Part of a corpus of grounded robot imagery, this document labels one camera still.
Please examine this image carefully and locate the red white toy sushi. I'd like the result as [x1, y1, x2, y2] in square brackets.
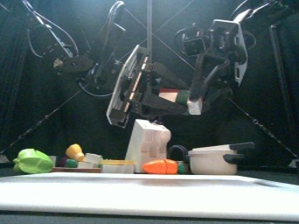
[157, 87, 204, 116]

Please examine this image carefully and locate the white toy milk carton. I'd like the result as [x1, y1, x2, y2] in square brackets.
[124, 118, 173, 174]

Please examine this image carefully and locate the orange toy carrot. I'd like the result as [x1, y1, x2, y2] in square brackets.
[141, 158, 187, 176]

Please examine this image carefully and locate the white toy pot with lid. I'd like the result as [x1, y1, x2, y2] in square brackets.
[187, 141, 257, 176]

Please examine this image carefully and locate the yellow toy vegetable piece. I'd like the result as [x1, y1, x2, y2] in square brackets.
[64, 143, 87, 163]

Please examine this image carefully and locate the white toy rice block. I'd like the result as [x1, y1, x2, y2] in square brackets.
[76, 152, 104, 169]

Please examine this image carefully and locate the small green toy piece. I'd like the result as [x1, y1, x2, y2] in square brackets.
[64, 158, 80, 169]

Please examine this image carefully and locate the purple toy piece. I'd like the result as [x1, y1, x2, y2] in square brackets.
[57, 155, 71, 168]

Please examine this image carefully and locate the white cutting board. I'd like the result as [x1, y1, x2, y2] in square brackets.
[0, 171, 299, 223]

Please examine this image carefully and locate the brown wooden toy tray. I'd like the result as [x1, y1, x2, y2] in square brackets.
[51, 166, 103, 174]

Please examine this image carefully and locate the green toy pepper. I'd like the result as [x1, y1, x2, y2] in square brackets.
[12, 148, 55, 175]

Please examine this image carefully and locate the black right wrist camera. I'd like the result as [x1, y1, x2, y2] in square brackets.
[179, 27, 208, 58]

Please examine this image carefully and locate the black round toy handle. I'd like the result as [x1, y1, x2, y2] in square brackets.
[167, 144, 192, 165]

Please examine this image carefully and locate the black frame post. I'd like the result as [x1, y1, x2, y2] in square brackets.
[268, 24, 299, 152]

